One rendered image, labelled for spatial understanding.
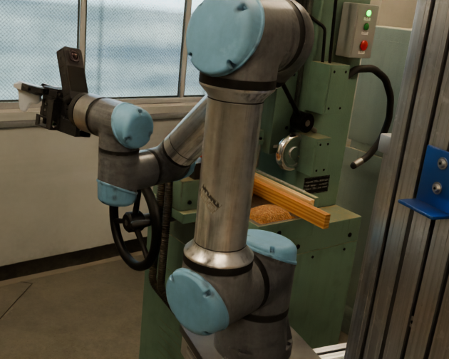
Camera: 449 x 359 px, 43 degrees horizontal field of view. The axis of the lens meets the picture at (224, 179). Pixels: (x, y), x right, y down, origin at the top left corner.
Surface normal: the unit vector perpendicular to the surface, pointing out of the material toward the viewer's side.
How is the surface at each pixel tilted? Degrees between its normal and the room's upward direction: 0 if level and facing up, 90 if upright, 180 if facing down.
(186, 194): 90
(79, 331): 0
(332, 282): 90
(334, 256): 90
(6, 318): 0
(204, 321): 97
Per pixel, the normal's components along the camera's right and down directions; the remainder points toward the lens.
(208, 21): -0.62, 0.04
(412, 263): -0.91, 0.04
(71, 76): 0.76, -0.25
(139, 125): 0.76, 0.26
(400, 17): -0.77, 0.11
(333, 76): 0.59, 0.30
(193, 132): -0.43, 0.45
